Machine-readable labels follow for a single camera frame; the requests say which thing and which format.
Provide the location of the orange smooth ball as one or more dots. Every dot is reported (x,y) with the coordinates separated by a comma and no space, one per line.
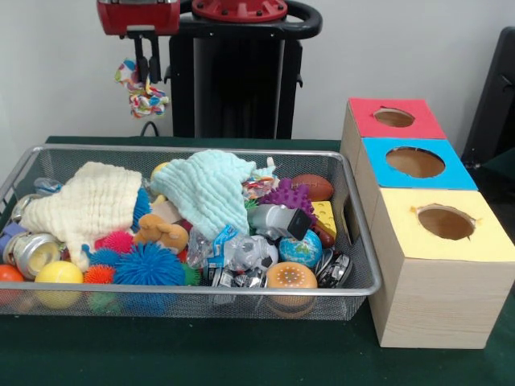
(10,274)

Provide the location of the wooden box with three holes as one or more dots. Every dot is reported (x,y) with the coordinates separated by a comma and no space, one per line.
(434,305)

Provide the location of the large blue spiky ball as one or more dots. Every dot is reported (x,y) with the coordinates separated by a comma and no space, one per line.
(149,265)

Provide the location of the cream muslin cloth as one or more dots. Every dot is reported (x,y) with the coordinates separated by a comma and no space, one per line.
(88,201)

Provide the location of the toy burger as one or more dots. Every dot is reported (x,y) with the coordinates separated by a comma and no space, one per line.
(291,275)

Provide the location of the yellow smooth ball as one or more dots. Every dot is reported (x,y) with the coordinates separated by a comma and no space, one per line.
(58,273)

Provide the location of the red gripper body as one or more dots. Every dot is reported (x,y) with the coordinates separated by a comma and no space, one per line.
(137,16)

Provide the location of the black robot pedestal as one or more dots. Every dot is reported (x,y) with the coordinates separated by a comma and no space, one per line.
(237,80)

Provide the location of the shallow metal mesh bin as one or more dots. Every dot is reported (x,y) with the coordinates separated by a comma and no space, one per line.
(241,290)

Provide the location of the blue globe ball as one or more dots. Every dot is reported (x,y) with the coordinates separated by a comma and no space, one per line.
(299,249)

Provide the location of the purple spiky ball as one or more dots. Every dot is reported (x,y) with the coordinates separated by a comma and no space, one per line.
(285,197)

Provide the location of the brown toy football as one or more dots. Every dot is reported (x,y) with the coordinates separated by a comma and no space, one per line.
(314,187)

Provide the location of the multicoloured knotted cloth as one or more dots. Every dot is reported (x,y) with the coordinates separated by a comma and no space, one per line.
(147,100)

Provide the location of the dark green table cloth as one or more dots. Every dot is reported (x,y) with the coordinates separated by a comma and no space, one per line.
(241,354)
(505,161)

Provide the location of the light blue muslin cloth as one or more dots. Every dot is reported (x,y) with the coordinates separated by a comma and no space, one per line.
(201,189)

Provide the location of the yellow cheese toy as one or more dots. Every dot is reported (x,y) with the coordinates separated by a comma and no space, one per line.
(325,219)

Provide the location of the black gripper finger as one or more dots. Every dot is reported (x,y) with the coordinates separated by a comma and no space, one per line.
(141,56)
(155,64)

